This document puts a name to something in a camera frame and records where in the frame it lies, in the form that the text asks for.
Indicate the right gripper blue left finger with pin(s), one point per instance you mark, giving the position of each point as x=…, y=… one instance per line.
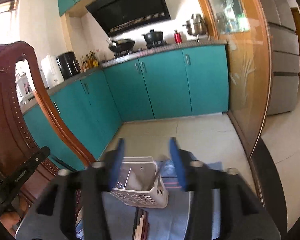
x=114, y=159

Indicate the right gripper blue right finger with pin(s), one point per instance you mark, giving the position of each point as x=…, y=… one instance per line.
x=181, y=162

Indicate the white plastic utensil basket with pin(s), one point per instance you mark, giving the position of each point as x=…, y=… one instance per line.
x=139, y=184

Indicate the black chopstick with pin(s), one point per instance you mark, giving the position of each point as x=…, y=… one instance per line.
x=136, y=220

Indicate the reddish brown chopstick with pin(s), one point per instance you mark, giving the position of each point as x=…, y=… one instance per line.
x=145, y=228

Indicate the white kitchen appliance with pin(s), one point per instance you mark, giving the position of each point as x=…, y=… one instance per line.
x=51, y=71

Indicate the left hand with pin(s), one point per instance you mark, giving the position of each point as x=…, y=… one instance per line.
x=9, y=220

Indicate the brown wooden chair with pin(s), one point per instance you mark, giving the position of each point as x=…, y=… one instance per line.
x=16, y=142

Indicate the oil bottles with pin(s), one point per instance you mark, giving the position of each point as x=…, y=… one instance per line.
x=89, y=61

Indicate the red canister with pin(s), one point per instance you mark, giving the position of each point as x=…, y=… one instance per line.
x=177, y=37

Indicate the black cooking pot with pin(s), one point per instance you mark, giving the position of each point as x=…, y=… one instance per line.
x=153, y=36

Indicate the black air fryer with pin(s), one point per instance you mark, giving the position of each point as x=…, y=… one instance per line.
x=68, y=64

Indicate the black wok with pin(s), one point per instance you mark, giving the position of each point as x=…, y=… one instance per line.
x=120, y=45

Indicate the stainless steel pot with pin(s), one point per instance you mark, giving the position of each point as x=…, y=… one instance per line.
x=196, y=25

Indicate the glass sliding door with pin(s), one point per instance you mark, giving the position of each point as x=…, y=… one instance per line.
x=250, y=73

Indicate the silver refrigerator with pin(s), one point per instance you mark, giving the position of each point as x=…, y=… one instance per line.
x=285, y=56

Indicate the black range hood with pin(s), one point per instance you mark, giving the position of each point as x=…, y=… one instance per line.
x=119, y=16

